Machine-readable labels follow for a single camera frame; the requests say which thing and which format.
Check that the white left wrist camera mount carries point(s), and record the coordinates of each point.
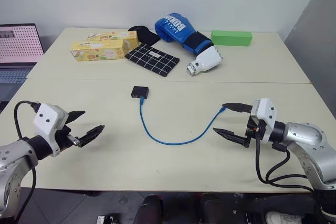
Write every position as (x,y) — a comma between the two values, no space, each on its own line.
(47,119)

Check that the black white grid pouch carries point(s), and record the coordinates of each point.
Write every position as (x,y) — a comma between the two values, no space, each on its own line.
(153,60)

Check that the small black adapter box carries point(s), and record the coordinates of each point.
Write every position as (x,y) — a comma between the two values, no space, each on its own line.
(140,91)

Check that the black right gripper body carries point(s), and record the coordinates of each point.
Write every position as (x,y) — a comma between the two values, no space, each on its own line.
(252,134)

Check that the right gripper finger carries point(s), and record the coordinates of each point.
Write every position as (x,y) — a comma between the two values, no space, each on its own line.
(231,136)
(239,107)

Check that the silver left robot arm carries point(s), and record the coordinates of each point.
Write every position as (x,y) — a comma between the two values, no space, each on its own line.
(13,155)

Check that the dark rounded shape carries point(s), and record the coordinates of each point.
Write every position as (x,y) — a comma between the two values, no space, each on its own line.
(214,208)
(152,211)

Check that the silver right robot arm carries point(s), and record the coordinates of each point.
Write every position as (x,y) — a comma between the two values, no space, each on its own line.
(307,140)

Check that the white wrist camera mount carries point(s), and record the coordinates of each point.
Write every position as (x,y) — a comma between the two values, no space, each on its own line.
(47,119)
(266,119)

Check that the long yellow printed carton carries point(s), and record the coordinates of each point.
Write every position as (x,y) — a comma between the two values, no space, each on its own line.
(115,36)
(97,51)

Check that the black soft pad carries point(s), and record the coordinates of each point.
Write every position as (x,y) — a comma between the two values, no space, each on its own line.
(147,35)

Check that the white ribbed plastic bottle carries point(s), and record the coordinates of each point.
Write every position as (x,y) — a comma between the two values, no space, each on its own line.
(206,61)

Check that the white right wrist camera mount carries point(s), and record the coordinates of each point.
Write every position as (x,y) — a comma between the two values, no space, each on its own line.
(266,119)

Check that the blue boxing glove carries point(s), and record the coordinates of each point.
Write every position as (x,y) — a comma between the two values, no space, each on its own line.
(178,31)

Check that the open laptop computer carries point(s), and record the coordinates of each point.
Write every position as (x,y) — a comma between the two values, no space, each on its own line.
(15,51)

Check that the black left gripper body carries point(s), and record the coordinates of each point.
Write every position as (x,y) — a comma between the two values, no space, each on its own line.
(64,140)

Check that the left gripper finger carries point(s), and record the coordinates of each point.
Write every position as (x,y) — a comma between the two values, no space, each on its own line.
(90,134)
(74,116)

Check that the white sneaker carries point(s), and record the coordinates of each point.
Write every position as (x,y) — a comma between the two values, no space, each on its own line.
(284,218)

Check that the green rectangular block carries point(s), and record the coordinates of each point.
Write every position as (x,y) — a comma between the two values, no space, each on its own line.
(231,37)

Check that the small black labelled device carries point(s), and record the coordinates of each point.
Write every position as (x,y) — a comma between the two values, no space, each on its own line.
(105,220)

